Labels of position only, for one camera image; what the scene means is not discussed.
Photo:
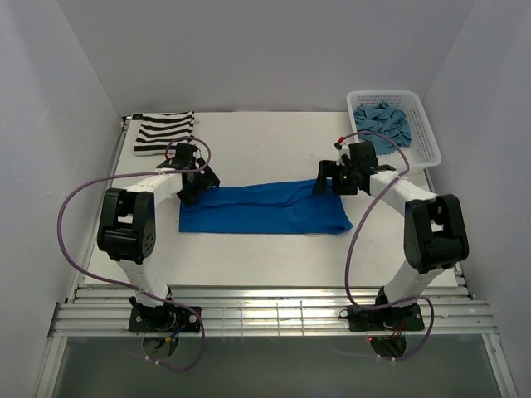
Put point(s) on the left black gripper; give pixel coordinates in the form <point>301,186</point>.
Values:
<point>207,181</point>

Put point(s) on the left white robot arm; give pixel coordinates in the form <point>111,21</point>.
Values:
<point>127,229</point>

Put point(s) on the blue tank top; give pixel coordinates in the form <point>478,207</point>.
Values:
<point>279,208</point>

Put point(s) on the black white striped tank top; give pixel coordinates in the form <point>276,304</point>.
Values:
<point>157,130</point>

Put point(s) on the light teal tank top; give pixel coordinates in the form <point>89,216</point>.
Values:
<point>383,125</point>

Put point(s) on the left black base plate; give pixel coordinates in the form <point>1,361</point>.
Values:
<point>163,319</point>

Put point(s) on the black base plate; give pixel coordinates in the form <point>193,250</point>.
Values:
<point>163,319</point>
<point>406,319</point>

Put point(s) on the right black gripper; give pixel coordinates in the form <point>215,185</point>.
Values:
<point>328,168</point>

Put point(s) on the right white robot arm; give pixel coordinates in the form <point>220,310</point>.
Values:
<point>434,235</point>

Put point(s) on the white plastic basket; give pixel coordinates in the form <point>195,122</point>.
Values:
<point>423,151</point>

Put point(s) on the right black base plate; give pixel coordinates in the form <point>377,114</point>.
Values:
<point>406,319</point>

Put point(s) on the aluminium frame rails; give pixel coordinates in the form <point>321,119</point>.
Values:
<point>270,305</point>

